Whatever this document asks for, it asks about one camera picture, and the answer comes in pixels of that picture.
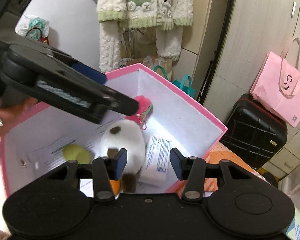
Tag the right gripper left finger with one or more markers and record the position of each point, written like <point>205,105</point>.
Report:
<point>105,169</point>

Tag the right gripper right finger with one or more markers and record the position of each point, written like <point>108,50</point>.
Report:
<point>191,169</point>

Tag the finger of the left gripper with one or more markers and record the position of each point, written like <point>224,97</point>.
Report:
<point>106,99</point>
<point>89,72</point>

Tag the orange carrot plush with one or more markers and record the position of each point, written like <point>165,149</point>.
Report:
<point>116,186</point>

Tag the green avocado plush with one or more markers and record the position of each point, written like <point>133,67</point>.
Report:
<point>78,153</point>

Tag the small tissue pack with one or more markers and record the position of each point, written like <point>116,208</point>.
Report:
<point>154,171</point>

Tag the white panda plush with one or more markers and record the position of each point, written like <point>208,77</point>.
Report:
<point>128,135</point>

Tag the red strawberry plush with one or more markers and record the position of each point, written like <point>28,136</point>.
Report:
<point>144,110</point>

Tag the person left hand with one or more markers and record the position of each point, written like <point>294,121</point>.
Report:
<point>9,115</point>

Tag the woven brown basket bag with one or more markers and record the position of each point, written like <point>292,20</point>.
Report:
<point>36,34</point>

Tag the pink storage box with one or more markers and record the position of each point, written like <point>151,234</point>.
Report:
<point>37,137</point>

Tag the brown paper bag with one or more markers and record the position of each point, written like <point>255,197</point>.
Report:
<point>140,46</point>

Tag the black suitcase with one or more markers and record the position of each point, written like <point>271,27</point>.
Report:
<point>254,134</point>

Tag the teal tote bag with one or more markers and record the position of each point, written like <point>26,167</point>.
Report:
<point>185,84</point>

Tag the cream knit cardigan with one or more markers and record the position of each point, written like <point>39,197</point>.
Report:
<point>167,17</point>

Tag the pink tote bag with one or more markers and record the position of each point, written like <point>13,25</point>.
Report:
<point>277,86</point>

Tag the patchwork tablecloth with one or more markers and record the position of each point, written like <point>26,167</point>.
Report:
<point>239,205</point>

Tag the beige wardrobe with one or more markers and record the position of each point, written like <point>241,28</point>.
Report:
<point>253,29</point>

